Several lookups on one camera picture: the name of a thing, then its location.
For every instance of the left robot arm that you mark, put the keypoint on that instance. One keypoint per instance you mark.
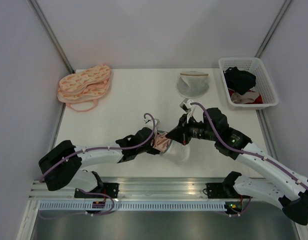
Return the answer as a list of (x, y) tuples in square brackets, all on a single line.
[(64, 165)]

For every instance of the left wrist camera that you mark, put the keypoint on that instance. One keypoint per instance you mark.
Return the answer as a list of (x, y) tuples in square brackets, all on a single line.
[(152, 124)]

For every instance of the white slotted cable duct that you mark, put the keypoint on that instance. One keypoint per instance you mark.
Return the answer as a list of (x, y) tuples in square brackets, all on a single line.
[(215, 206)]

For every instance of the left aluminium corner post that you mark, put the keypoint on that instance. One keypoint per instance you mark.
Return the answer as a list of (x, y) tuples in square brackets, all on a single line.
[(51, 34)]

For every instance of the white plastic basket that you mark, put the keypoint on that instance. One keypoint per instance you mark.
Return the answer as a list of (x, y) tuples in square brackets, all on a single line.
[(263, 86)]

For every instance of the beige-trim mesh laundry bag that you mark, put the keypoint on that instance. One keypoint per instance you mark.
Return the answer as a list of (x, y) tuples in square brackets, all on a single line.
[(192, 84)]

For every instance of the aluminium corner post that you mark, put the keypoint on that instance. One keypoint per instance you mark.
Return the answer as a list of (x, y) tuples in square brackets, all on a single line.
[(51, 34), (273, 27)]

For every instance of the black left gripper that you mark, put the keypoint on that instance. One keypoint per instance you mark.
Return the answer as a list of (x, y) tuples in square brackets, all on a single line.
[(154, 151)]

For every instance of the beige bra in basket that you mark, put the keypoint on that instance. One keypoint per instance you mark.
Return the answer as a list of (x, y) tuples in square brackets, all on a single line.
[(247, 98)]

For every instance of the blue-zipper white mesh laundry bag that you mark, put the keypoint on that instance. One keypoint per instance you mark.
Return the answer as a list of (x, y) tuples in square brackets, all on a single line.
[(177, 153)]

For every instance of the right aluminium corner post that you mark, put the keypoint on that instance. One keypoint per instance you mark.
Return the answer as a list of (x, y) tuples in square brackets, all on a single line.
[(273, 27)]

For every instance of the black garment in basket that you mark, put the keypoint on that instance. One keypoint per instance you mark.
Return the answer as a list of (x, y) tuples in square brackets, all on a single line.
[(241, 81)]

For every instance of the pink patterned laundry bag stack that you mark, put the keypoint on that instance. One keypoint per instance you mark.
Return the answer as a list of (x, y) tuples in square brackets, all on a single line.
[(87, 86)]

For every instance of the red garment in basket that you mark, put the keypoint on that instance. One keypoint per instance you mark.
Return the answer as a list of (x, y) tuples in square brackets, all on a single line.
[(259, 100)]

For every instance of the pink bra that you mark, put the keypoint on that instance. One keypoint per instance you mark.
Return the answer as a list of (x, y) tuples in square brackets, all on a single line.
[(160, 142)]

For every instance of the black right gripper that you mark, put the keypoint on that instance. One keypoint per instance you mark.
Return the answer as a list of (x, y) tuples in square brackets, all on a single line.
[(181, 133)]

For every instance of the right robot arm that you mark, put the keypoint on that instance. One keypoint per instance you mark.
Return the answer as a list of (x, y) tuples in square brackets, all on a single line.
[(287, 189)]

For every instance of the aluminium rail table edge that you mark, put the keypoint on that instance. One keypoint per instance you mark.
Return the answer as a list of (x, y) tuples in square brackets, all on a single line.
[(138, 189)]

